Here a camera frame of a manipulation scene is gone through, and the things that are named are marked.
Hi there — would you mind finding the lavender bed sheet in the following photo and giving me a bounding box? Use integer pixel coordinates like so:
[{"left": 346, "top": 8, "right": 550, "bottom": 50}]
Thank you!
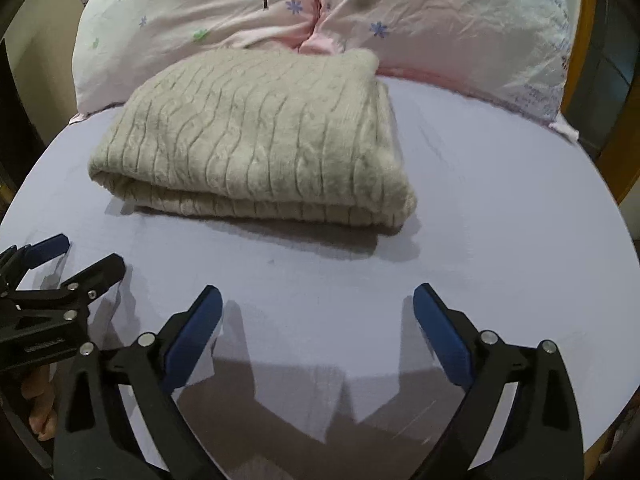
[{"left": 0, "top": 76, "right": 640, "bottom": 467}]

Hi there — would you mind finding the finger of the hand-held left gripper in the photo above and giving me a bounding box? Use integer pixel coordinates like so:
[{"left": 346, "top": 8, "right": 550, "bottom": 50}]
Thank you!
[
  {"left": 0, "top": 253, "right": 126, "bottom": 322},
  {"left": 0, "top": 233, "right": 71, "bottom": 282}
]

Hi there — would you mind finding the beige ribbed fleece blanket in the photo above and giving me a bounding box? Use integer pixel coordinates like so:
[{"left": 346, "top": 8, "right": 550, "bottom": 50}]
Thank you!
[{"left": 88, "top": 49, "right": 418, "bottom": 229}]

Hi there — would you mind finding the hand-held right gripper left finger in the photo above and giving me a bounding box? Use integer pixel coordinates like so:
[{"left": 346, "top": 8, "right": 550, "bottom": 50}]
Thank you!
[{"left": 52, "top": 285, "right": 236, "bottom": 480}]

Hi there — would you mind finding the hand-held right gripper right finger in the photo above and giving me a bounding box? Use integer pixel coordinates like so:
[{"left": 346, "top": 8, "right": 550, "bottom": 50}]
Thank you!
[{"left": 412, "top": 282, "right": 586, "bottom": 480}]

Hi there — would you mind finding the pink pillow with tree print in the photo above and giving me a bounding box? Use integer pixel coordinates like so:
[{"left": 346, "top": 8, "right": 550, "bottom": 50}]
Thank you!
[{"left": 71, "top": 0, "right": 326, "bottom": 117}]

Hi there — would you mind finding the pink pillow with flower print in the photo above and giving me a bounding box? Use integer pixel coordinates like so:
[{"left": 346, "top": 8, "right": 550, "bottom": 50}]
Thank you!
[{"left": 299, "top": 0, "right": 580, "bottom": 142}]

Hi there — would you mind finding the person's left hand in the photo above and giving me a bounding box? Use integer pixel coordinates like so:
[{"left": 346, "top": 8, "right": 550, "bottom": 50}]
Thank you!
[{"left": 21, "top": 364, "right": 57, "bottom": 442}]

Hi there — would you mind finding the yellow wooden bed frame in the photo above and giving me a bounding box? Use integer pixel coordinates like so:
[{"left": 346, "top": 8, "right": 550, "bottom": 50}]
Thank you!
[{"left": 560, "top": 0, "right": 640, "bottom": 207}]

